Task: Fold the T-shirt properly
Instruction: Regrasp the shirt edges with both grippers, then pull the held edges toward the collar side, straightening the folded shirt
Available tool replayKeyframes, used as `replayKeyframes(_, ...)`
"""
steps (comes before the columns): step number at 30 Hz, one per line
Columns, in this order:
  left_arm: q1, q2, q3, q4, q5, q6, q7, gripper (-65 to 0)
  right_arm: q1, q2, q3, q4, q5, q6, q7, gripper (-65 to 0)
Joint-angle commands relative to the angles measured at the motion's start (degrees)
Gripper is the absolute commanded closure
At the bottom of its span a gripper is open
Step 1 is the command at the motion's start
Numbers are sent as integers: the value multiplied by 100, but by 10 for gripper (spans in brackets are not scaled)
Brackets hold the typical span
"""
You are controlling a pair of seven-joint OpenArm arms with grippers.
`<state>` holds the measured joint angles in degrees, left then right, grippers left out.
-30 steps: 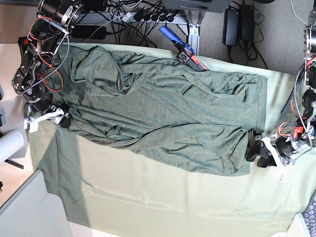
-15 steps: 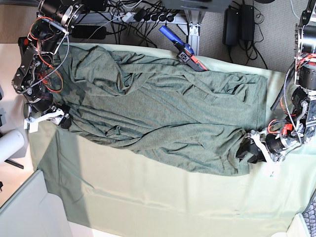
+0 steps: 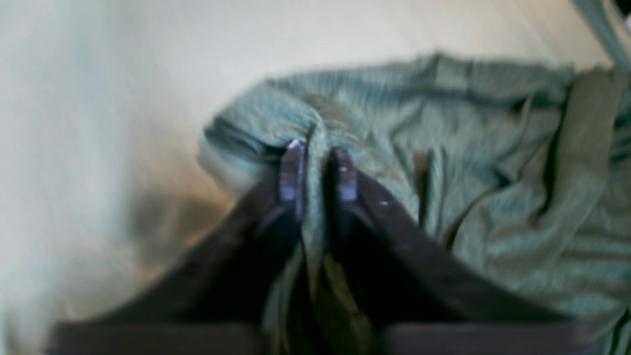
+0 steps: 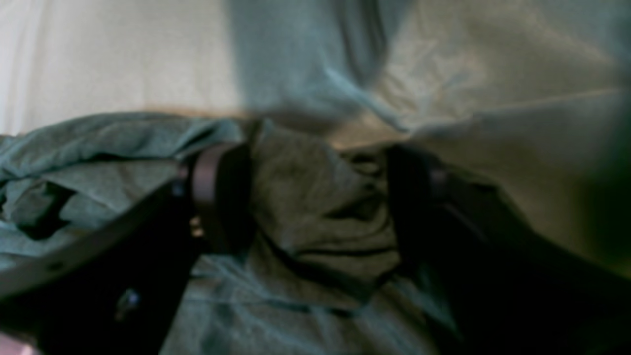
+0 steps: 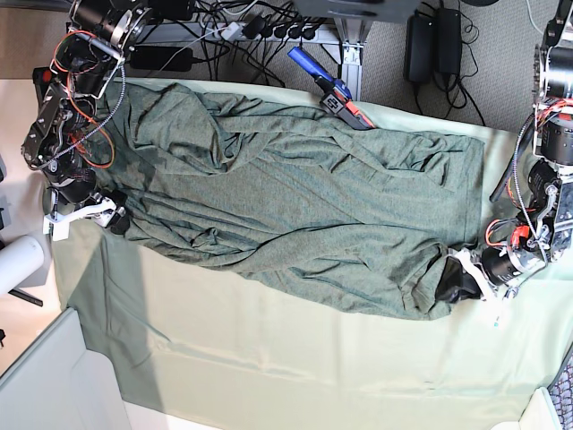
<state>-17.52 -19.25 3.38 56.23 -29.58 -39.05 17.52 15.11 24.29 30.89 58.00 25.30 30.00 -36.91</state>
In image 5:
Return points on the black power adapter right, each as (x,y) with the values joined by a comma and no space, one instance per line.
(447,41)

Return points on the black power adapter left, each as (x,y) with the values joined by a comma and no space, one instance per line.
(419,50)

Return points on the black power adapter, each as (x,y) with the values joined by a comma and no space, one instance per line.
(447,41)
(419,50)

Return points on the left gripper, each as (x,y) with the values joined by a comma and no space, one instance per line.
(456,284)

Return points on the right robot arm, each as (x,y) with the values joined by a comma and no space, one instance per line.
(98,41)

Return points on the green T-shirt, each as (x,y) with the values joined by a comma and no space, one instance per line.
(360,221)

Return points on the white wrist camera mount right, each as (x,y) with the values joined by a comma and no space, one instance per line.
(57,225)

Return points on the white power strip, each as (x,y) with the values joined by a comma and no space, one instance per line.
(172,32)

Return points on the white cylinder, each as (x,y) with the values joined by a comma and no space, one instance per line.
(24,263)

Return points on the light green table cloth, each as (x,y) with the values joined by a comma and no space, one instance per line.
(139,338)

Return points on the aluminium table frame leg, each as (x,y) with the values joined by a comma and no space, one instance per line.
(352,35)

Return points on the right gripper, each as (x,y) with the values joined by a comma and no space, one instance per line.
(117,220)

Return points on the black power brick under table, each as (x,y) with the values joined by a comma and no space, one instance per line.
(155,58)

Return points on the red and blue clamp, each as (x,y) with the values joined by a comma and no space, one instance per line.
(337,98)

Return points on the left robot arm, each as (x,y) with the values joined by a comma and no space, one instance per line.
(538,180)

